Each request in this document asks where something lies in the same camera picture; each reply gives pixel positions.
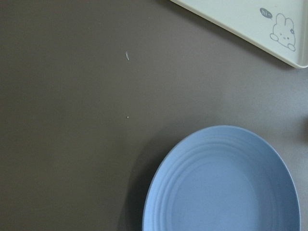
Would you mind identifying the cream rabbit tray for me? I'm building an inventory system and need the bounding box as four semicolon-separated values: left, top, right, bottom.
174;0;308;68

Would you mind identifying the blue plate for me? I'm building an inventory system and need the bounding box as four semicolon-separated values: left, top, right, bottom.
142;126;302;231

